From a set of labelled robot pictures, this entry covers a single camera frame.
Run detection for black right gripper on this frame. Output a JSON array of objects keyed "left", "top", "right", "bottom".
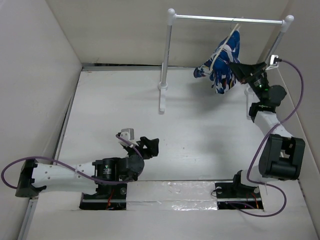
[{"left": 228, "top": 61, "right": 268, "bottom": 104}]

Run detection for blue white red patterned trousers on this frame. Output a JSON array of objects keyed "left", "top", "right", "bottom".
[{"left": 193, "top": 29, "right": 240, "bottom": 95}]

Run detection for beige wooden clothes hanger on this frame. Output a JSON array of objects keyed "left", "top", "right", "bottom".
[{"left": 209, "top": 16, "right": 245, "bottom": 75}]

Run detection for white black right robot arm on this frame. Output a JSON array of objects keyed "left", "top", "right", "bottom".
[{"left": 229, "top": 62, "right": 306, "bottom": 197}]

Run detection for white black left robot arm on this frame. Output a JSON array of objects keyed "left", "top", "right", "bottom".
[{"left": 15, "top": 133, "right": 160, "bottom": 199}]

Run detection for white metal clothes rack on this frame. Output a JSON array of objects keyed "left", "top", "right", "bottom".
[{"left": 158, "top": 8, "right": 295, "bottom": 114}]

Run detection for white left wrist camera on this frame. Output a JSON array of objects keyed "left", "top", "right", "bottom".
[{"left": 115, "top": 128, "right": 138, "bottom": 147}]

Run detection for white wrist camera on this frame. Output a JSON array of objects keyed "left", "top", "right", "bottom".
[
  {"left": 265, "top": 54, "right": 282, "bottom": 71},
  {"left": 115, "top": 128, "right": 138, "bottom": 147}
]

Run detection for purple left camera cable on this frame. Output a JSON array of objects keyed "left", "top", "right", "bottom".
[{"left": 1, "top": 133, "right": 145, "bottom": 190}]

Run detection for purple camera cable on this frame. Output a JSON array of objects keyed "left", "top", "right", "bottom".
[
  {"left": 1, "top": 133, "right": 145, "bottom": 190},
  {"left": 232, "top": 58, "right": 305, "bottom": 217}
]

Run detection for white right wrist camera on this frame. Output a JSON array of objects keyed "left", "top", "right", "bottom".
[{"left": 265, "top": 54, "right": 282, "bottom": 71}]

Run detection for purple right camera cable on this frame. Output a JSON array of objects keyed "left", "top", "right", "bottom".
[{"left": 232, "top": 58, "right": 305, "bottom": 217}]

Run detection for black base rail with tape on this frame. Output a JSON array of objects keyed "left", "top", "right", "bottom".
[{"left": 79, "top": 180, "right": 264, "bottom": 211}]

